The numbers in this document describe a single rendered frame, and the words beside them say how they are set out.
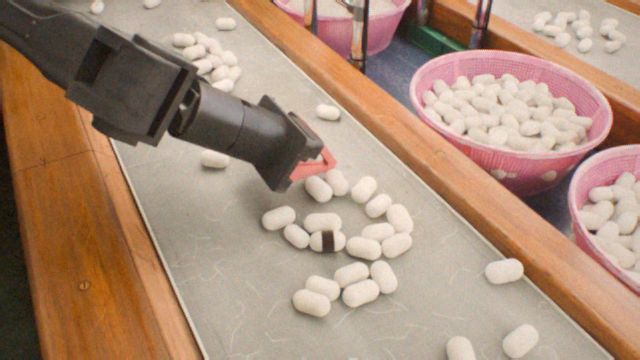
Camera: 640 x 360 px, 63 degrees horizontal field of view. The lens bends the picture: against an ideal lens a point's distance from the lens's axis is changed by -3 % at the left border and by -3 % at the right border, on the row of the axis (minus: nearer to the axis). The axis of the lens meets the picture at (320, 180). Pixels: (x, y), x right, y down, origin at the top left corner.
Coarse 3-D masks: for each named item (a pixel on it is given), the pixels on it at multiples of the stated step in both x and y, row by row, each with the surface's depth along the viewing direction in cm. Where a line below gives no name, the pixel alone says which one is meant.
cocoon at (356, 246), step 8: (352, 240) 52; (360, 240) 52; (368, 240) 52; (352, 248) 52; (360, 248) 52; (368, 248) 52; (376, 248) 52; (360, 256) 52; (368, 256) 52; (376, 256) 52
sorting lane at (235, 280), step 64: (128, 0) 105; (192, 0) 105; (256, 64) 84; (320, 128) 70; (192, 192) 61; (256, 192) 61; (384, 192) 61; (192, 256) 53; (256, 256) 53; (320, 256) 53; (384, 256) 53; (448, 256) 53; (192, 320) 47; (256, 320) 47; (320, 320) 47; (384, 320) 47; (448, 320) 47; (512, 320) 47
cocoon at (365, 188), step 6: (360, 180) 60; (366, 180) 59; (372, 180) 59; (360, 186) 58; (366, 186) 58; (372, 186) 59; (354, 192) 58; (360, 192) 58; (366, 192) 58; (372, 192) 59; (354, 198) 58; (360, 198) 58; (366, 198) 58
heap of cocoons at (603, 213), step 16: (624, 176) 62; (592, 192) 60; (608, 192) 60; (624, 192) 60; (592, 208) 59; (608, 208) 58; (624, 208) 58; (592, 224) 57; (608, 224) 56; (624, 224) 56; (608, 240) 54; (624, 240) 56; (624, 256) 53
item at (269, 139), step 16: (256, 112) 51; (272, 112) 54; (256, 128) 51; (272, 128) 52; (288, 128) 54; (240, 144) 50; (256, 144) 51; (272, 144) 52; (288, 144) 53; (304, 144) 51; (256, 160) 53; (272, 160) 53; (288, 160) 52; (272, 176) 53; (288, 176) 52
